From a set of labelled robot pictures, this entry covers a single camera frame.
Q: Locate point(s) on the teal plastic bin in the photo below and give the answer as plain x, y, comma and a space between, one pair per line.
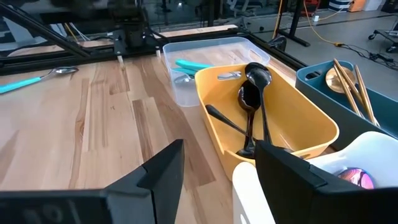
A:
326, 105

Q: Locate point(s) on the white plastic bin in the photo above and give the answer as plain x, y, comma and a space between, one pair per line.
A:
248, 193

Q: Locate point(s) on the iridescent rainbow spoon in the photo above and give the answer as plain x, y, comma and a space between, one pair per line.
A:
356, 178

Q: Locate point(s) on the black metal spoon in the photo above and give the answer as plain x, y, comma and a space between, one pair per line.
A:
248, 96
258, 74
224, 119

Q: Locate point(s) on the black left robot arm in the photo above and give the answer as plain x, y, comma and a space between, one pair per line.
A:
133, 31

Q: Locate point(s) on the orange box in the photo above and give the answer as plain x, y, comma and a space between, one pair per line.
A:
357, 5

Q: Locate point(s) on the clear plastic bin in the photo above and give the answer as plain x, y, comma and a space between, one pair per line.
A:
186, 93

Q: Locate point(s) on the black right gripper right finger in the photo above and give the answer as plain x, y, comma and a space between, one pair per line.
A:
311, 205

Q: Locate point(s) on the black table clamp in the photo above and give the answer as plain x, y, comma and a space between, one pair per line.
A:
278, 42

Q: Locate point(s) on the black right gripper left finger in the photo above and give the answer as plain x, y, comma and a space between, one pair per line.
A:
93, 208

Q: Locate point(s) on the yellow plastic bin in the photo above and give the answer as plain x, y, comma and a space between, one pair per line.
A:
295, 124

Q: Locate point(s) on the black wheeled base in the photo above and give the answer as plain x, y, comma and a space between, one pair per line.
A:
385, 35

